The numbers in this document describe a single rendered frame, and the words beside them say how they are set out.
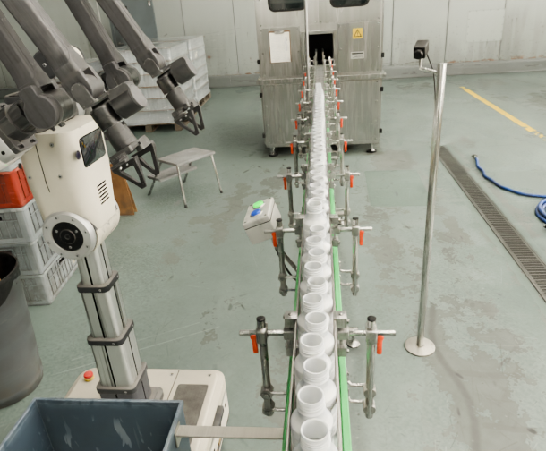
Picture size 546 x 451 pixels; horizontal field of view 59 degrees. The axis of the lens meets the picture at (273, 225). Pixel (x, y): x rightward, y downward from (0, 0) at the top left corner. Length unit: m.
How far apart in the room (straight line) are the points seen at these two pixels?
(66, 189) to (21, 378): 1.38
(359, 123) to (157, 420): 4.84
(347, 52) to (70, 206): 4.34
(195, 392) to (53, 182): 1.02
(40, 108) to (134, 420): 0.71
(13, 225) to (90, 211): 1.73
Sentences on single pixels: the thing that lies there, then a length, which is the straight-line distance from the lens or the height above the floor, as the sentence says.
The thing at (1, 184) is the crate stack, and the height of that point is 0.81.
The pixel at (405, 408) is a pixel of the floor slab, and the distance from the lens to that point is 2.32.
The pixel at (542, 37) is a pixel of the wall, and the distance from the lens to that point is 11.87.
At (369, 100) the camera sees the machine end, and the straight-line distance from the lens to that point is 5.55.
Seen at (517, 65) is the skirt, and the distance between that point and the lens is 11.75.
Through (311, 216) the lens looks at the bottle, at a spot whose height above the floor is 1.18.
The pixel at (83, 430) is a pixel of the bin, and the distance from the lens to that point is 1.16.
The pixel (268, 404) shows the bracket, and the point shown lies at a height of 0.91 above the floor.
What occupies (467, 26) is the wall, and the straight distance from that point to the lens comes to 11.36.
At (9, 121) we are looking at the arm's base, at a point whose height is 1.44.
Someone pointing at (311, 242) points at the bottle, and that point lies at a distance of 1.06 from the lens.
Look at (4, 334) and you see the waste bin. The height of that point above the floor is 0.39.
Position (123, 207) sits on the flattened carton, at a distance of 4.48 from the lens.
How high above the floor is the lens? 1.65
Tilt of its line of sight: 25 degrees down
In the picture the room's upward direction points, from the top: 4 degrees counter-clockwise
